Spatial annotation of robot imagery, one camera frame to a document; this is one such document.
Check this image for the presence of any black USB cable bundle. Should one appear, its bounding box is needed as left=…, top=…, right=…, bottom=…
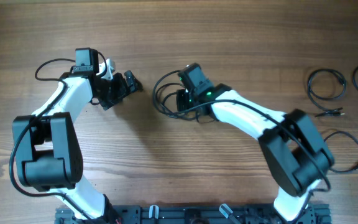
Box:
left=152, top=70, right=198, bottom=121

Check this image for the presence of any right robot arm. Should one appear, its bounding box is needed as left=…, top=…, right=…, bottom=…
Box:
left=177, top=63, right=334, bottom=223

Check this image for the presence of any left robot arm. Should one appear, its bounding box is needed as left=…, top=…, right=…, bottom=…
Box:
left=9, top=48, right=143, bottom=223

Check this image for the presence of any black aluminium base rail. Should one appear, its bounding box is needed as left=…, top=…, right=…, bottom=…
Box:
left=54, top=203, right=332, bottom=224

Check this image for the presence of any right grey rail clip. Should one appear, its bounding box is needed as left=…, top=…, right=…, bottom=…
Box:
left=219, top=203, right=233, bottom=219

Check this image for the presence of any grey rail clip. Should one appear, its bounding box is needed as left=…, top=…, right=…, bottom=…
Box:
left=149, top=205, right=159, bottom=220
left=219, top=203, right=233, bottom=219

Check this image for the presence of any left grey rail clip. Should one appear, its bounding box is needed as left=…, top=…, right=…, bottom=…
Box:
left=149, top=205, right=159, bottom=220

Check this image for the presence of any left camera cable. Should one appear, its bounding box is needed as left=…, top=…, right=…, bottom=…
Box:
left=8, top=58, right=86, bottom=222

